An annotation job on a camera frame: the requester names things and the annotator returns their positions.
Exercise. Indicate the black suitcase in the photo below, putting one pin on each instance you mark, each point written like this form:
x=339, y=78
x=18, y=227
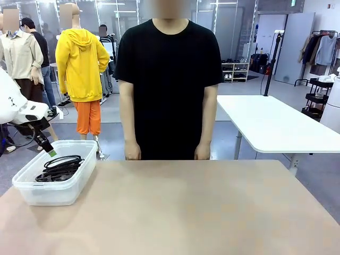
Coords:
x=259, y=63

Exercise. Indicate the large white table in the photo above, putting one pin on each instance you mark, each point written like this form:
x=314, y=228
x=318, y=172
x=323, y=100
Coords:
x=265, y=119

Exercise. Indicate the black utility cart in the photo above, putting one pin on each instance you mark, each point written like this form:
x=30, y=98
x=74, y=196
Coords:
x=316, y=98

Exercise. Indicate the distant person dark hair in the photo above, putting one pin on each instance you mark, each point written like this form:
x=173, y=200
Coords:
x=103, y=30

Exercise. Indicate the person's left hand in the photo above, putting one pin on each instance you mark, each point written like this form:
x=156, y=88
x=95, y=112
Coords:
x=203, y=151

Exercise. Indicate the person's right hand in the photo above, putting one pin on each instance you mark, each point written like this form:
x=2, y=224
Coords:
x=132, y=151

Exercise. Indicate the white shoe rack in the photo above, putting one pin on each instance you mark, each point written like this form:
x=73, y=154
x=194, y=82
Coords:
x=235, y=71

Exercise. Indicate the clear plastic storage box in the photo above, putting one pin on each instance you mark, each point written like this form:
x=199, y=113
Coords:
x=53, y=194

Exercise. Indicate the clothes rack with garments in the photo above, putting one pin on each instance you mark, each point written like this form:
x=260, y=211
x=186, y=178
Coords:
x=324, y=50

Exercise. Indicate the person's left forearm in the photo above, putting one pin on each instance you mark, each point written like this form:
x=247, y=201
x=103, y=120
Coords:
x=208, y=122

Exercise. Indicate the grey partition panel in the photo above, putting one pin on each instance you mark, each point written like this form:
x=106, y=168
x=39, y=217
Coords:
x=295, y=53

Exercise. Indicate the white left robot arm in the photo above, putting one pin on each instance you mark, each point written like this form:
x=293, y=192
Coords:
x=10, y=101

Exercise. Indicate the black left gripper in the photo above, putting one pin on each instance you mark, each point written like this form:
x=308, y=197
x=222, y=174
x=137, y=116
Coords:
x=41, y=136

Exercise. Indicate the mannequin in yellow hoodie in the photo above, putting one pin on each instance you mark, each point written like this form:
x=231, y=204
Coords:
x=79, y=66

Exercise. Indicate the black pole stand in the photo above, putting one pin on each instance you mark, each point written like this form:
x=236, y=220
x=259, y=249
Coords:
x=272, y=61

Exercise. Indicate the person in black with glasses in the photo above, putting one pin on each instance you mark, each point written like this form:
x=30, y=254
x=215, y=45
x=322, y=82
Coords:
x=42, y=47

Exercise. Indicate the mannequin in beige shirt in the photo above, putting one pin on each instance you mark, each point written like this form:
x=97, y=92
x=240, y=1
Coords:
x=21, y=53

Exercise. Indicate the person's right forearm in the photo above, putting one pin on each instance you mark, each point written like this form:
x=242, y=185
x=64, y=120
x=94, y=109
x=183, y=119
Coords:
x=130, y=122

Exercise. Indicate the person in black t-shirt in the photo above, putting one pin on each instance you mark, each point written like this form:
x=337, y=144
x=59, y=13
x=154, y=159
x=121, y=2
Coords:
x=170, y=79

